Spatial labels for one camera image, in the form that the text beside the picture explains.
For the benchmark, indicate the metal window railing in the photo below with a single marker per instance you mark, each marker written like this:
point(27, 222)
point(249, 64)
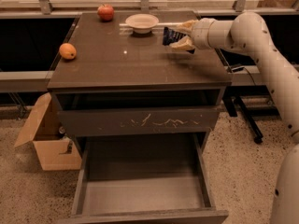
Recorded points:
point(124, 8)

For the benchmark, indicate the black wheeled stand leg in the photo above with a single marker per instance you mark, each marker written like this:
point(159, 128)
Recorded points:
point(231, 103)

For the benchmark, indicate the open middle drawer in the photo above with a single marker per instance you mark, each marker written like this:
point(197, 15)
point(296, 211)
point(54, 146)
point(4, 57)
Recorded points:
point(144, 179)

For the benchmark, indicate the grey drawer cabinet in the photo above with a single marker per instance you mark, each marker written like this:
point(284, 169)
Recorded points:
point(116, 68)

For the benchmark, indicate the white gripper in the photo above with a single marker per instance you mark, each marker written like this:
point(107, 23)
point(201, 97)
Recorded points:
point(201, 34)

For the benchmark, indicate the dark blue rxbar wrapper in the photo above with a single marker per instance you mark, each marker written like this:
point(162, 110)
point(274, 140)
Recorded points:
point(172, 36)

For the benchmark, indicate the scratched top drawer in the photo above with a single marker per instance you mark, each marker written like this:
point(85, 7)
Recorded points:
point(130, 121)

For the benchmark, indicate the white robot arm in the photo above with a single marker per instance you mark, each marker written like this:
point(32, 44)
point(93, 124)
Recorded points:
point(248, 34)

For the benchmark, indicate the white bowl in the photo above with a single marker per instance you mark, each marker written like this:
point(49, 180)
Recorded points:
point(142, 23)

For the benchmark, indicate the open cardboard box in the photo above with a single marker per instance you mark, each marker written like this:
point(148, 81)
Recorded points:
point(55, 151)

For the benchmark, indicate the red apple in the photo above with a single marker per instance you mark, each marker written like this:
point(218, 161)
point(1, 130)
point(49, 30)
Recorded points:
point(106, 12)

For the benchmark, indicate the orange fruit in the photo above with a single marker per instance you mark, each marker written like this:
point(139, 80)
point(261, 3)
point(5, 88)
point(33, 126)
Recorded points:
point(67, 51)

